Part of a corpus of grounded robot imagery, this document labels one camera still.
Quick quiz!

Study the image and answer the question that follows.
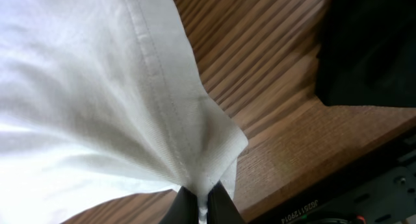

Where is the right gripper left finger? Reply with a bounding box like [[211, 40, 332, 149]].
[[159, 187, 199, 224]]

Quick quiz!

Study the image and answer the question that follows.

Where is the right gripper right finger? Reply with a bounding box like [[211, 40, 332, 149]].
[[207, 182, 245, 224]]

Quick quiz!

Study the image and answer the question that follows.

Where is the white t-shirt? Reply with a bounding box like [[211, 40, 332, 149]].
[[1, 0, 248, 223]]

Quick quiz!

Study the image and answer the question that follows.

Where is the black garment right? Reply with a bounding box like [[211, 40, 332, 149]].
[[315, 0, 415, 108]]

